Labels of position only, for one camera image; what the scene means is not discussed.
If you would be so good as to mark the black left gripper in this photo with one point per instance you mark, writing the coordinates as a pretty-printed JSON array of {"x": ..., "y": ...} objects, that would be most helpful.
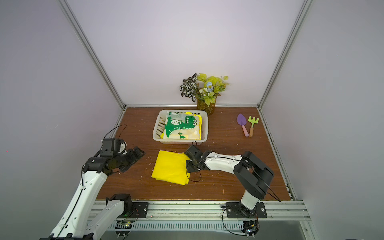
[{"x": 139, "y": 154}]

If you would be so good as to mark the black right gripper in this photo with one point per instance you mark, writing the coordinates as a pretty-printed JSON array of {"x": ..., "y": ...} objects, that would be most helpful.
[{"x": 192, "y": 162}]

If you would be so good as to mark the plain yellow raincoat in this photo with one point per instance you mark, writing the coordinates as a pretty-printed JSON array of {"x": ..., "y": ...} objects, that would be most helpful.
[{"x": 171, "y": 167}]

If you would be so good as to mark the yellow duck face raincoat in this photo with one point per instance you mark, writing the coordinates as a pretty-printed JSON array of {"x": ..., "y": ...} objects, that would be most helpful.
[{"x": 199, "y": 123}]

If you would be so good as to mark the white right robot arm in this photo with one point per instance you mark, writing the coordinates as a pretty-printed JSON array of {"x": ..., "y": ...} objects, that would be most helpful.
[{"x": 254, "y": 175}]

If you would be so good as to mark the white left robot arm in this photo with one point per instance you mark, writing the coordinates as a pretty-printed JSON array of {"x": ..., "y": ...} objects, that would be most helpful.
[{"x": 74, "y": 224}]

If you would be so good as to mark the white perforated plastic basket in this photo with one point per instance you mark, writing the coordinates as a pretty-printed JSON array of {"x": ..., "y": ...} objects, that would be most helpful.
[{"x": 183, "y": 127}]

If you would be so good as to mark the purple toy trowel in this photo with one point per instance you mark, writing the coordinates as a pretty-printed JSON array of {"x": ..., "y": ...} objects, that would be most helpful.
[{"x": 241, "y": 120}]

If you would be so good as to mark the left controller board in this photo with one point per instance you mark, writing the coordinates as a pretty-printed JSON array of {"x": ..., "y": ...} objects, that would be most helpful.
[{"x": 123, "y": 229}]

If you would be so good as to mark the controller board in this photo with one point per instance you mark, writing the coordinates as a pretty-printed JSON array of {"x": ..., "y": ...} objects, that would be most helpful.
[
  {"x": 251, "y": 228},
  {"x": 123, "y": 229}
]

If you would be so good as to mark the green toy rake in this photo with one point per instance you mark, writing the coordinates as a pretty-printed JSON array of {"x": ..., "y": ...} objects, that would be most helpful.
[{"x": 253, "y": 121}]

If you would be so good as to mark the artificial potted plant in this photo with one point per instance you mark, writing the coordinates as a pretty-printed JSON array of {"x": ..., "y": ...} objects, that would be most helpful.
[{"x": 204, "y": 90}]

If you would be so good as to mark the right controller board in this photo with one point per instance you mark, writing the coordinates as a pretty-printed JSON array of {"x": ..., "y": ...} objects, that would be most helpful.
[{"x": 251, "y": 228}]

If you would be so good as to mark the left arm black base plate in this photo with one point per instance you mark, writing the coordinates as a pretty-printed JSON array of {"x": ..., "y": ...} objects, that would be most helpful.
[{"x": 139, "y": 211}]

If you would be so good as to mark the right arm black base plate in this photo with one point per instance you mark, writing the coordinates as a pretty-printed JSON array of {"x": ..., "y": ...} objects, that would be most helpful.
[{"x": 235, "y": 210}]

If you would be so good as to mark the aluminium front rail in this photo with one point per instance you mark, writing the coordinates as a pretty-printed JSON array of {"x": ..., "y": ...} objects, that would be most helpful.
[{"x": 198, "y": 210}]

